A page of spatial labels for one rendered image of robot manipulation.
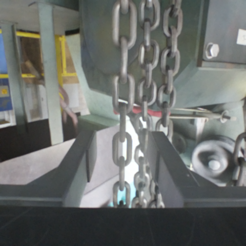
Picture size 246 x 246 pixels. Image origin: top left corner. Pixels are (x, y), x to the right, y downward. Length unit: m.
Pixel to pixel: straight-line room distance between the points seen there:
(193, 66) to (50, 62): 0.47
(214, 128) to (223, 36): 1.04
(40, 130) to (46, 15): 0.58
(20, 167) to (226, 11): 0.61
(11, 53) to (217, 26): 0.83
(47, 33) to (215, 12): 0.49
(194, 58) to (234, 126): 1.03
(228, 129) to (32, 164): 1.07
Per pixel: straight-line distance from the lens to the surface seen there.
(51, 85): 0.62
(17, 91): 0.94
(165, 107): 0.19
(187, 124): 1.32
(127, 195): 0.17
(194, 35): 0.23
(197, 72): 0.24
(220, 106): 0.48
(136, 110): 0.34
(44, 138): 1.04
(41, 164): 0.66
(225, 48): 0.26
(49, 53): 0.62
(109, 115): 0.97
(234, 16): 0.27
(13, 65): 0.94
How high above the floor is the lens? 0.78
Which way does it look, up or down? 17 degrees up
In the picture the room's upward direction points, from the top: 179 degrees counter-clockwise
